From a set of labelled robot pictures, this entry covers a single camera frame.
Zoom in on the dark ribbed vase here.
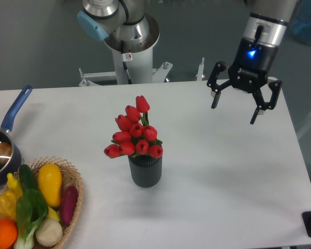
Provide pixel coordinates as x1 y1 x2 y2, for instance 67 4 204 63
128 155 163 188

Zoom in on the green bok choy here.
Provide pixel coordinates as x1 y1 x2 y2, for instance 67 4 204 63
13 188 49 249

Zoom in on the blue handled saucepan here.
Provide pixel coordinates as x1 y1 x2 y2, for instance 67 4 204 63
0 85 33 185

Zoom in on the blue container in background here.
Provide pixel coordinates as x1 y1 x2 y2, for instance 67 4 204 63
289 0 311 45

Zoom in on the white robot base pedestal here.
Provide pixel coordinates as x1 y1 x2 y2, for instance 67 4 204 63
76 0 174 87

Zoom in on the woven wicker basket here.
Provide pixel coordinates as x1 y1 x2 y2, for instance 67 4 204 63
0 157 83 248

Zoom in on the purple eggplant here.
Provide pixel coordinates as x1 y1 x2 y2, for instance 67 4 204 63
59 185 78 225

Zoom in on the red tulip bouquet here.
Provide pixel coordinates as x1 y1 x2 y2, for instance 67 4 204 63
104 95 164 159

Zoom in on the orange fruit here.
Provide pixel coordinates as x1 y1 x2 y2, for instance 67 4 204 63
0 219 18 248

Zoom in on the small yellow pepper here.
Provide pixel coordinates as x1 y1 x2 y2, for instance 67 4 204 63
7 173 23 199

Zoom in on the yellow squash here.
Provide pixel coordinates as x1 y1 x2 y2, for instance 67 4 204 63
37 163 62 209

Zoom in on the bread roll in pan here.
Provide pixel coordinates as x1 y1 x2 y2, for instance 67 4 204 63
0 142 12 164

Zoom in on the yellow bell pepper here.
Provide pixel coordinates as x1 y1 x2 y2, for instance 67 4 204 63
0 190 17 221

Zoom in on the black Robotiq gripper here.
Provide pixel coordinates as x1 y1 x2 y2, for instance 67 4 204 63
207 38 282 125

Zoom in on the yellow banana tip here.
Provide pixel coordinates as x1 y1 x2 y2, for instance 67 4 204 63
47 206 60 222

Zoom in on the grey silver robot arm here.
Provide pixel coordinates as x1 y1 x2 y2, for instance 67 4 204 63
207 1 296 124

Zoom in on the green cucumber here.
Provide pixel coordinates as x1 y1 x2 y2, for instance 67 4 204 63
19 164 39 192

